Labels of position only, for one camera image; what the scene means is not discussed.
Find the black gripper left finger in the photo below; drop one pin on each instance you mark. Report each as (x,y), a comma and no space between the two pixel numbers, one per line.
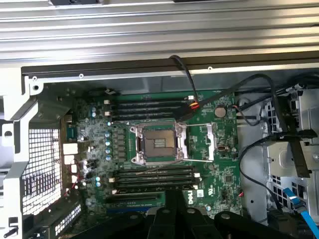
(159,224)

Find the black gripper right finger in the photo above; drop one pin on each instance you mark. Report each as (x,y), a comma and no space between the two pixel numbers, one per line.
(194,224)

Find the blue expansion slot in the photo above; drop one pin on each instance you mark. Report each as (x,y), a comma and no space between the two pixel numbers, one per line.
(127,210)

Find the long black expansion slot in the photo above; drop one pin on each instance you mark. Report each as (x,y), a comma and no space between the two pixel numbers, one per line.
(134,199)

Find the black RAM slot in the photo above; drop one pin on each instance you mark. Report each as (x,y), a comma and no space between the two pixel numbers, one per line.
(154,181)
(149,105)
(149,111)
(154,175)
(149,99)
(154,170)
(154,187)
(149,117)

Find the green motherboard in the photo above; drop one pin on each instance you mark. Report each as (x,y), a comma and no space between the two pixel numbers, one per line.
(224,149)

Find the CPU socket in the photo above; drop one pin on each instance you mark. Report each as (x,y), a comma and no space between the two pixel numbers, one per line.
(159,143)

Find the round coin battery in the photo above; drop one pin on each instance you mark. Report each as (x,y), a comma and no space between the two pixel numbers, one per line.
(220,112)

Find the open PC case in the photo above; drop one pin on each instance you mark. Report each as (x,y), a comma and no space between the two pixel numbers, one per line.
(154,82)

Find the silver optical drive cage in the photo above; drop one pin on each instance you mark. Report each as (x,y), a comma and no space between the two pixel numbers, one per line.
(309,112)

